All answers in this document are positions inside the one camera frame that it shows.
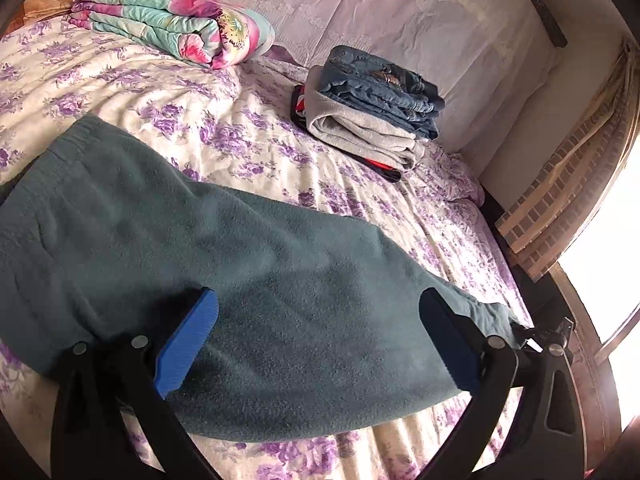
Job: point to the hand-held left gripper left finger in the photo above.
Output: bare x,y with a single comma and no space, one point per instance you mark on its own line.
187,340

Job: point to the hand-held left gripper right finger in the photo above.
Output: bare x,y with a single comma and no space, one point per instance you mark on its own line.
447,340

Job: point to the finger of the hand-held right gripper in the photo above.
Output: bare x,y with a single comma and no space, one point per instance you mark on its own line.
537,336

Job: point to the teal fleece pants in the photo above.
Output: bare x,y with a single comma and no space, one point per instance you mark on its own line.
250,270

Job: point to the window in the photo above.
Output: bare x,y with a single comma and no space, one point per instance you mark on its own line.
607,285

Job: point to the brick pattern curtain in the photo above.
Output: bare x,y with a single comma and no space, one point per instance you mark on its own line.
565,185

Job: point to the purple floral pillow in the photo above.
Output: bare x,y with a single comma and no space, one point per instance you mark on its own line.
450,175

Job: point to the folded red black garment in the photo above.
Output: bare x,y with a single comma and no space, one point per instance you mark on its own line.
385,169

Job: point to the folded grey sweatpants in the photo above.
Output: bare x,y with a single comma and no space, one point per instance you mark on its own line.
360,130

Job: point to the folded blue jeans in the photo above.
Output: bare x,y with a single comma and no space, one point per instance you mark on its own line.
380,85

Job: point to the folded floral quilt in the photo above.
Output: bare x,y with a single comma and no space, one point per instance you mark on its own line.
170,25

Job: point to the lace covered headboard pillows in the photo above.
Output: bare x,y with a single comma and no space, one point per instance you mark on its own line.
375,10

